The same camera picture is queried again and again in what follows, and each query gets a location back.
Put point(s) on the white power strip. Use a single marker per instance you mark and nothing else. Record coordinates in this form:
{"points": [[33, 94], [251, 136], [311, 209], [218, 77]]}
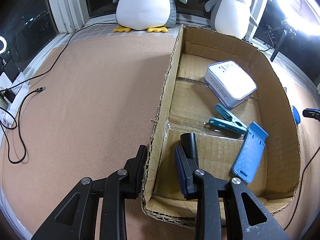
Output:
{"points": [[12, 96]]}

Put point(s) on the penguin plush with square body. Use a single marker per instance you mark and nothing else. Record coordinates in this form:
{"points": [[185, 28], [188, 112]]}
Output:
{"points": [[230, 17]]}

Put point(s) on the black cylinder cap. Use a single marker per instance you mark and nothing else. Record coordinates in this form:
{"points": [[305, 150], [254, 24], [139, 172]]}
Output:
{"points": [[188, 143]]}

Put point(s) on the white square tin box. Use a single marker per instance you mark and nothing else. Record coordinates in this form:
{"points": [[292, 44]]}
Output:
{"points": [[229, 82]]}

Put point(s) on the ring light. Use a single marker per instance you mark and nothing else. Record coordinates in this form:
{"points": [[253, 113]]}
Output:
{"points": [[3, 44]]}

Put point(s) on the large round penguin plush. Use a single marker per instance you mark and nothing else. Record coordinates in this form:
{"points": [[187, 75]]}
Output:
{"points": [[153, 15]]}

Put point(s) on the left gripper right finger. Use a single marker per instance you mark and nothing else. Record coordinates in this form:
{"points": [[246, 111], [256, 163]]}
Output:
{"points": [[185, 167]]}

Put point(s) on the round blue lid case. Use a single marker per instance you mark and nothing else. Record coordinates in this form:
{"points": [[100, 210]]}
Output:
{"points": [[296, 115]]}

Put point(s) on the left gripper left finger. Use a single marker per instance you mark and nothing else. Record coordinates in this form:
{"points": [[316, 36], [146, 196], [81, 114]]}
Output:
{"points": [[135, 172]]}

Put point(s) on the brown cardboard box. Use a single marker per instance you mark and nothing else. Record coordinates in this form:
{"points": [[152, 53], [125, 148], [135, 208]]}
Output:
{"points": [[188, 105]]}

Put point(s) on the black tripod stand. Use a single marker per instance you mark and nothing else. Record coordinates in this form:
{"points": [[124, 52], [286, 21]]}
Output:
{"points": [[286, 30]]}

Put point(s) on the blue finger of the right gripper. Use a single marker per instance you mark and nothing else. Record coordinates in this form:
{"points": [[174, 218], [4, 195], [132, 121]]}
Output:
{"points": [[312, 113]]}

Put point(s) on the checkered cloth mat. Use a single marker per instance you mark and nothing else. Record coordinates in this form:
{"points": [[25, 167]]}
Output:
{"points": [[108, 29]]}

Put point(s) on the light blue phone stand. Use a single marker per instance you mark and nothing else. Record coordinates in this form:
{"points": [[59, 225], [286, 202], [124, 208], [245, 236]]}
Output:
{"points": [[250, 154]]}

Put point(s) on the teal clothes peg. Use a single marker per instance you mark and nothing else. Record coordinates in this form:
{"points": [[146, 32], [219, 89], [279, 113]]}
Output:
{"points": [[229, 122]]}

